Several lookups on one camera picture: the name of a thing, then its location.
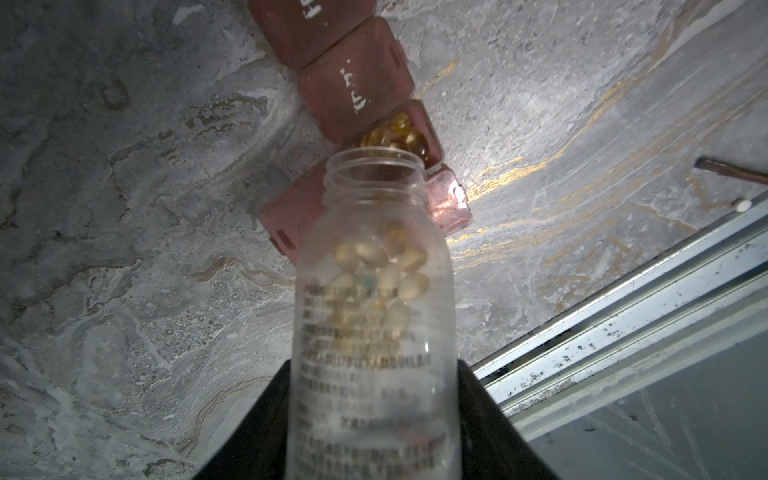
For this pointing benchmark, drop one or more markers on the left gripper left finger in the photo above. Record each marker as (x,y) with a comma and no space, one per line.
(257,448)

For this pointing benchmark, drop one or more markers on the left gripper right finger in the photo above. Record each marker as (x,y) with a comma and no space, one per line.
(491,448)

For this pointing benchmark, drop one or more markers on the small amber glass vial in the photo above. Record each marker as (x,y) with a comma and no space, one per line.
(373,380)

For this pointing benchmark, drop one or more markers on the brown pill organizer box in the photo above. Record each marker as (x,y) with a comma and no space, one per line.
(352,76)

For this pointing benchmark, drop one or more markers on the yellow capsules in organizer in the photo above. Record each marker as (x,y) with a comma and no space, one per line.
(398,133)

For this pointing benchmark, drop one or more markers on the black screwdriver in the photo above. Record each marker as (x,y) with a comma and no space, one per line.
(721,168)

